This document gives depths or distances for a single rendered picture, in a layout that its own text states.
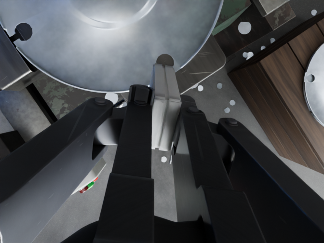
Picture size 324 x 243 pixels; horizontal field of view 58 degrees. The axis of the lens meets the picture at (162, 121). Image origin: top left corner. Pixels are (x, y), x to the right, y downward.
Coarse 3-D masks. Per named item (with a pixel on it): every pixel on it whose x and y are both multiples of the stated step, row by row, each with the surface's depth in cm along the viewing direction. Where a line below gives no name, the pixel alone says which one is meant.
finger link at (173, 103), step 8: (168, 72) 19; (168, 80) 17; (168, 88) 16; (176, 88) 16; (168, 96) 15; (176, 96) 15; (168, 104) 15; (176, 104) 15; (168, 112) 15; (176, 112) 15; (168, 120) 15; (176, 120) 15; (168, 128) 15; (160, 136) 15; (168, 136) 15; (160, 144) 16; (168, 144) 16
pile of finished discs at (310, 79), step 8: (320, 48) 80; (312, 56) 80; (320, 56) 80; (312, 64) 80; (320, 64) 80; (304, 72) 81; (312, 72) 80; (320, 72) 80; (304, 80) 80; (312, 80) 81; (320, 80) 81; (304, 88) 80; (312, 88) 81; (320, 88) 81; (304, 96) 81; (312, 96) 81; (320, 96) 81; (312, 104) 81; (320, 104) 81; (312, 112) 81; (320, 112) 81; (320, 120) 81
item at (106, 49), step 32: (0, 0) 36; (32, 0) 36; (64, 0) 36; (96, 0) 36; (128, 0) 36; (160, 0) 36; (192, 0) 37; (32, 32) 36; (64, 32) 36; (96, 32) 36; (128, 32) 37; (160, 32) 37; (192, 32) 37; (32, 64) 36; (64, 64) 37; (96, 64) 37; (128, 64) 37
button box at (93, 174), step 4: (100, 160) 63; (104, 160) 66; (96, 164) 58; (100, 164) 61; (104, 164) 64; (96, 168) 57; (100, 168) 59; (92, 172) 54; (96, 172) 55; (100, 172) 58; (88, 176) 53; (92, 176) 54; (96, 176) 54; (84, 180) 53; (88, 180) 53; (92, 180) 53; (80, 184) 53; (84, 184) 53; (80, 188) 53
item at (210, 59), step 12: (204, 48) 37; (216, 48) 37; (156, 60) 37; (168, 60) 37; (192, 60) 37; (204, 60) 37; (216, 60) 37; (180, 72) 37; (192, 72) 37; (204, 72) 38; (180, 84) 38; (192, 84) 38
